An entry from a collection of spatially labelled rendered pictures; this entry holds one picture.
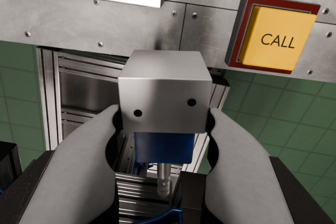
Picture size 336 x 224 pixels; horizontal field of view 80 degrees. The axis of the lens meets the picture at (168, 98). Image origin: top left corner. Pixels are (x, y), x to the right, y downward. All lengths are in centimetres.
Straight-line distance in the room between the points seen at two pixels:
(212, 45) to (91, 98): 83
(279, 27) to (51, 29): 26
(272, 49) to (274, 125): 122
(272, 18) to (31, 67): 126
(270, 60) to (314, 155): 153
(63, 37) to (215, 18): 19
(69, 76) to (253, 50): 88
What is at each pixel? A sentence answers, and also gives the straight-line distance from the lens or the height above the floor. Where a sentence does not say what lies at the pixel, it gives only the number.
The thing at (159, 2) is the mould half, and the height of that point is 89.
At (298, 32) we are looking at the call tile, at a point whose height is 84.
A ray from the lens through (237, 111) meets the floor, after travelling 131.
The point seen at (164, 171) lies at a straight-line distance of 18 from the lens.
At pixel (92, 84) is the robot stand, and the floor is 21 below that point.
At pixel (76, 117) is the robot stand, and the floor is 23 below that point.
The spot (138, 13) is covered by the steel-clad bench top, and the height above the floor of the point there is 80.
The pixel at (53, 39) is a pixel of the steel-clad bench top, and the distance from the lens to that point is 30.
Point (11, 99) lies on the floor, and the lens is 154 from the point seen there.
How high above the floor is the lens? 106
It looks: 62 degrees down
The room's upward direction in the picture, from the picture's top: 178 degrees counter-clockwise
